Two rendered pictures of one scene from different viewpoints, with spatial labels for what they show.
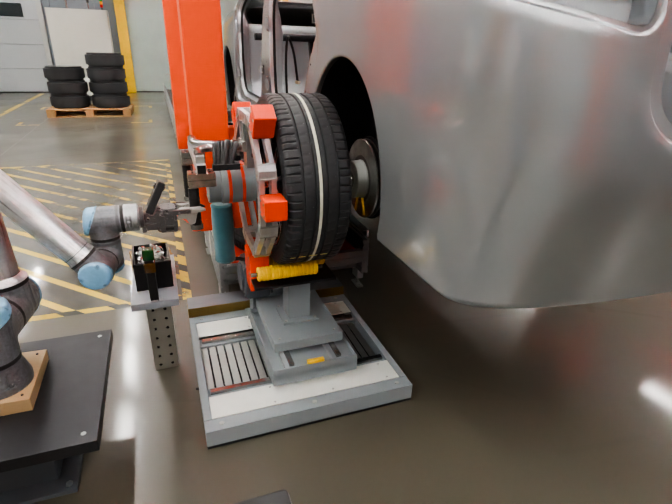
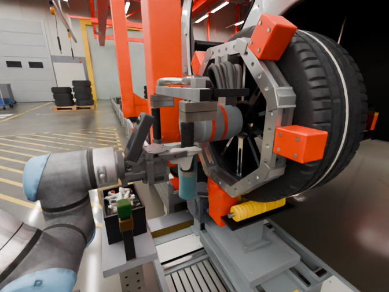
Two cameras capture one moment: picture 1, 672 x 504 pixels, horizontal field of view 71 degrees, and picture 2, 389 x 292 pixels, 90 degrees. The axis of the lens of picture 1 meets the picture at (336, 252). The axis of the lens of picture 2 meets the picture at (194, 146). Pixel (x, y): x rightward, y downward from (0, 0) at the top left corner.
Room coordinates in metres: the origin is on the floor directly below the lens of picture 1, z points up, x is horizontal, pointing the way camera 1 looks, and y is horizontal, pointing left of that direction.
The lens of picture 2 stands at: (1.03, 0.50, 0.99)
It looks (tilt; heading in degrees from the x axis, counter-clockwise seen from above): 18 degrees down; 356
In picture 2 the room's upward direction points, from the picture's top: straight up
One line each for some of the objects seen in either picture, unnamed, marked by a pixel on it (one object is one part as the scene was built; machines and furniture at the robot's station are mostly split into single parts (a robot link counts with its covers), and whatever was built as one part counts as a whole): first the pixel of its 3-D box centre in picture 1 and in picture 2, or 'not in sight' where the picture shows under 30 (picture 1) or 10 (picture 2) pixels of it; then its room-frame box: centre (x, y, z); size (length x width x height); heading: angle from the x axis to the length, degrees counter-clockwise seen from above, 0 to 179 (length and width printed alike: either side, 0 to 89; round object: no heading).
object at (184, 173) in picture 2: (195, 207); (187, 148); (1.53, 0.49, 0.83); 0.04 x 0.04 x 0.16
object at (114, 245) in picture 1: (107, 253); (69, 222); (1.41, 0.76, 0.69); 0.12 x 0.09 x 0.12; 13
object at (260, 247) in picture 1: (253, 182); (226, 121); (1.77, 0.33, 0.85); 0.54 x 0.07 x 0.54; 21
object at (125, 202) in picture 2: (148, 253); (124, 207); (1.53, 0.68, 0.64); 0.04 x 0.04 x 0.04; 21
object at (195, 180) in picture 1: (201, 178); (197, 109); (1.54, 0.46, 0.93); 0.09 x 0.05 x 0.05; 111
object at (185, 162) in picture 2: (192, 216); (186, 159); (1.50, 0.49, 0.80); 0.09 x 0.03 x 0.06; 103
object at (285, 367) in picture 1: (299, 336); (252, 257); (1.78, 0.15, 0.13); 0.50 x 0.36 x 0.10; 21
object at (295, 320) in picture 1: (296, 295); (249, 221); (1.83, 0.17, 0.32); 0.40 x 0.30 x 0.28; 21
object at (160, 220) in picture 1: (159, 217); (143, 163); (1.48, 0.60, 0.80); 0.12 x 0.08 x 0.09; 111
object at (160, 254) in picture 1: (152, 264); (123, 208); (1.70, 0.74, 0.51); 0.20 x 0.14 x 0.13; 23
